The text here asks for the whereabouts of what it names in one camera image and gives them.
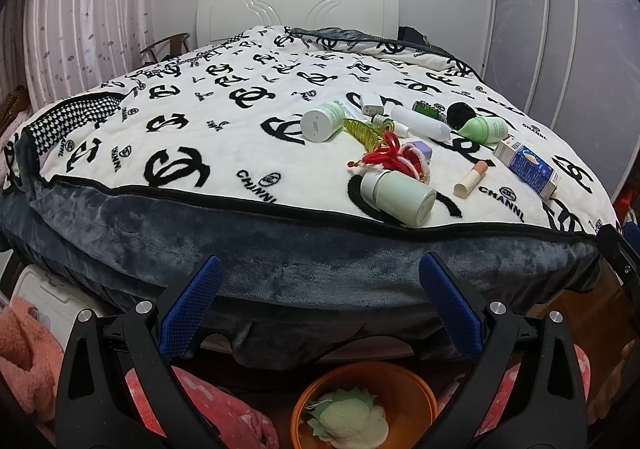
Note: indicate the pink fluffy towel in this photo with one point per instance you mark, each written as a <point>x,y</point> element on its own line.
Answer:
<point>31,359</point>

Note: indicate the red white pipe cleaner craft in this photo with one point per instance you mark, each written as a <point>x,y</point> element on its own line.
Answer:
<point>394,156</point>

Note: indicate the small white charger box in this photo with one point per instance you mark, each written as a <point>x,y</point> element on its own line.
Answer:
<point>371,105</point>

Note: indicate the small purple white jar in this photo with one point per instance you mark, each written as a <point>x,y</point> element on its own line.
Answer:
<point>423,148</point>

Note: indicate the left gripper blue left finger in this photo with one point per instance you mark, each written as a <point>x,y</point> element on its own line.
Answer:
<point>183,306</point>

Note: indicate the blue white carton box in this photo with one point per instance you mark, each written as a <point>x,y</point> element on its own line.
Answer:
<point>528,166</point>

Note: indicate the green bottle white cap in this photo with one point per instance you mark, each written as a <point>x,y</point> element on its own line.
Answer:
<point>398,195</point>

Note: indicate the black sock ball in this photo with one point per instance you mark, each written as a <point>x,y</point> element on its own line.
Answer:
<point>458,114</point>

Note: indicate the white black logo blanket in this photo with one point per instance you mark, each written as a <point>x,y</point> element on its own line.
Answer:
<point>126,187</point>

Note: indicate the peach lip balm stick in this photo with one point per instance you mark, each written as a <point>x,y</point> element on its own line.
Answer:
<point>471,180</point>

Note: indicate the white green cream jar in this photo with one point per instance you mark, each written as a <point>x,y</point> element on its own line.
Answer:
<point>320,124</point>

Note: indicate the pink patterned curtain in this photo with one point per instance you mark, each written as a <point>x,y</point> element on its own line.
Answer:
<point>60,48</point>

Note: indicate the orange trash bin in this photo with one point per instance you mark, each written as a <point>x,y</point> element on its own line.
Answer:
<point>409,404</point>

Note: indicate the wooden chair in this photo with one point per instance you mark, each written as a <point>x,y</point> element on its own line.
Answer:
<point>167,48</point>

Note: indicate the white bed headboard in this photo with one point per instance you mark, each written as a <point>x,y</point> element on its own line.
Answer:
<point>218,20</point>

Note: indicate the green roll-on bottle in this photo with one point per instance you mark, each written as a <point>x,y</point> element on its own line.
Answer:
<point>485,130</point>

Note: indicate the white green plush toy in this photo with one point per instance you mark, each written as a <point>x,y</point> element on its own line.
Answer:
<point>348,419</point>

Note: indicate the white plastic bottle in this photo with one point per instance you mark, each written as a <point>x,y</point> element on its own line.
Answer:
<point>419,124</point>

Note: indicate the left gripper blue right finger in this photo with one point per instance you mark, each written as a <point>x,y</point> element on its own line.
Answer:
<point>462,317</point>

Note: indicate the green glass bottle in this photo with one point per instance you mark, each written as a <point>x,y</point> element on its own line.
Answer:
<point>433,111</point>

